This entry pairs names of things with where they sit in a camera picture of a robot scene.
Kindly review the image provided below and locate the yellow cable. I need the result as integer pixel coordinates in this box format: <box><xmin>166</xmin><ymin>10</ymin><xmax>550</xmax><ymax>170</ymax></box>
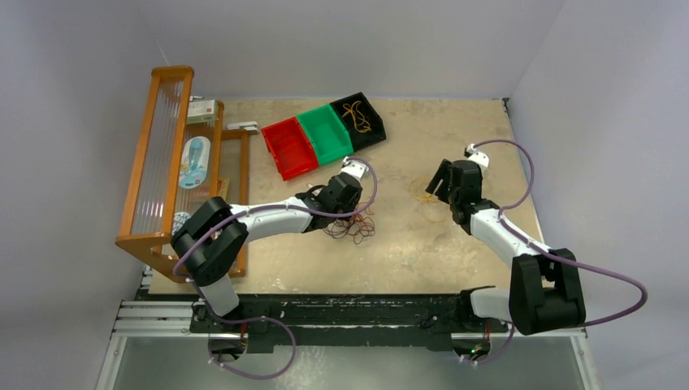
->
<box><xmin>409</xmin><ymin>176</ymin><xmax>450</xmax><ymax>224</ymax></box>
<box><xmin>342</xmin><ymin>101</ymin><xmax>374</xmax><ymax>135</ymax></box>

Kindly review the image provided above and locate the orange cable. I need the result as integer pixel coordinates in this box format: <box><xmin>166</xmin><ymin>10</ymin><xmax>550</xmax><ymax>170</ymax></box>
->
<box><xmin>339</xmin><ymin>210</ymin><xmax>377</xmax><ymax>246</ymax></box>

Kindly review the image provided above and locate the purple cable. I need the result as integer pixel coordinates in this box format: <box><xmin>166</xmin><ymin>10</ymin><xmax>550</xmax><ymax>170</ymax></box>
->
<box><xmin>323</xmin><ymin>214</ymin><xmax>375</xmax><ymax>241</ymax></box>

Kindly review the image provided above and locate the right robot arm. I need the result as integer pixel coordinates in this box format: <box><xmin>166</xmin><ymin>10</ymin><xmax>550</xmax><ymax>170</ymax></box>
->
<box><xmin>426</xmin><ymin>159</ymin><xmax>586</xmax><ymax>335</ymax></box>

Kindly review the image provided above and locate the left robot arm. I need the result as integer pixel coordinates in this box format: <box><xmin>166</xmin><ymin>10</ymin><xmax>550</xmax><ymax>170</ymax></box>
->
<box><xmin>171</xmin><ymin>168</ymin><xmax>365</xmax><ymax>332</ymax></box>

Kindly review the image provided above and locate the green plastic bin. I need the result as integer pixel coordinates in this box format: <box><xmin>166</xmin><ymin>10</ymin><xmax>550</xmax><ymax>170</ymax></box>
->
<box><xmin>297</xmin><ymin>104</ymin><xmax>353</xmax><ymax>166</ymax></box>

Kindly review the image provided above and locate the black plastic bin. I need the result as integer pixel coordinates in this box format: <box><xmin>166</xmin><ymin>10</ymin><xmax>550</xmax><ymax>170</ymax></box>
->
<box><xmin>330</xmin><ymin>92</ymin><xmax>387</xmax><ymax>152</ymax></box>

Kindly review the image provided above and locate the red plastic bin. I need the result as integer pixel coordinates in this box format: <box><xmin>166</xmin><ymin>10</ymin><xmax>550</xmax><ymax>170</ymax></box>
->
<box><xmin>262</xmin><ymin>117</ymin><xmax>319</xmax><ymax>181</ymax></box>

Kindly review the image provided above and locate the blue packaged item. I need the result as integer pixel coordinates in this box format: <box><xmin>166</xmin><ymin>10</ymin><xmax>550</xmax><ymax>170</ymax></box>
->
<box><xmin>178</xmin><ymin>136</ymin><xmax>210</xmax><ymax>189</ymax></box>

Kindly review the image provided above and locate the small white red box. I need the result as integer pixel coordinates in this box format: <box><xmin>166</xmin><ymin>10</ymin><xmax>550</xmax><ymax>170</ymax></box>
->
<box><xmin>186</xmin><ymin>99</ymin><xmax>220</xmax><ymax>124</ymax></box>

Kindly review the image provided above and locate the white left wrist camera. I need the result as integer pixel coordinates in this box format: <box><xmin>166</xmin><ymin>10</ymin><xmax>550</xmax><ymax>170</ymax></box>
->
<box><xmin>340</xmin><ymin>156</ymin><xmax>370</xmax><ymax>181</ymax></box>

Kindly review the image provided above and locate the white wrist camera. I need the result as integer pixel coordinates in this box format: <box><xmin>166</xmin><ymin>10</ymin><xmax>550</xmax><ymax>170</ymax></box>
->
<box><xmin>464</xmin><ymin>144</ymin><xmax>490</xmax><ymax>171</ymax></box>
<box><xmin>340</xmin><ymin>156</ymin><xmax>370</xmax><ymax>181</ymax></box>

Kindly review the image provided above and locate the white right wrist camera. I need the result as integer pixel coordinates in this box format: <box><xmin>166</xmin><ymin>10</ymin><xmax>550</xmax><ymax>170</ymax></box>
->
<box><xmin>464</xmin><ymin>144</ymin><xmax>490</xmax><ymax>171</ymax></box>

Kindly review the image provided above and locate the purple right arm hose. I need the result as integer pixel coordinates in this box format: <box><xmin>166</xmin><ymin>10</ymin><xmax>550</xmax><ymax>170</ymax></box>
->
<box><xmin>460</xmin><ymin>139</ymin><xmax>648</xmax><ymax>367</ymax></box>

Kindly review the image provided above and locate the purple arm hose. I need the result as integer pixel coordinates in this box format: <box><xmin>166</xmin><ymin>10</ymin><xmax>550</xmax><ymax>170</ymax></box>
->
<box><xmin>171</xmin><ymin>156</ymin><xmax>379</xmax><ymax>381</ymax></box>
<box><xmin>460</xmin><ymin>139</ymin><xmax>648</xmax><ymax>367</ymax></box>

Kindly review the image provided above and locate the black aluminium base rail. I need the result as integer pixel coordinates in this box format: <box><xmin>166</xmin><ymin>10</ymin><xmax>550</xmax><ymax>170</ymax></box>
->
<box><xmin>110</xmin><ymin>292</ymin><xmax>587</xmax><ymax>357</ymax></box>

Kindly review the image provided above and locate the wooden rack frame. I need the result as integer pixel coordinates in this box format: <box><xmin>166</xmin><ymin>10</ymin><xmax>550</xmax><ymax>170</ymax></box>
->
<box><xmin>115</xmin><ymin>65</ymin><xmax>249</xmax><ymax>283</ymax></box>

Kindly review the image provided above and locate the purple left arm hose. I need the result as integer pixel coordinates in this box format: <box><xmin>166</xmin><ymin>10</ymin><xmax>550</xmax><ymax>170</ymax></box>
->
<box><xmin>171</xmin><ymin>156</ymin><xmax>379</xmax><ymax>381</ymax></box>

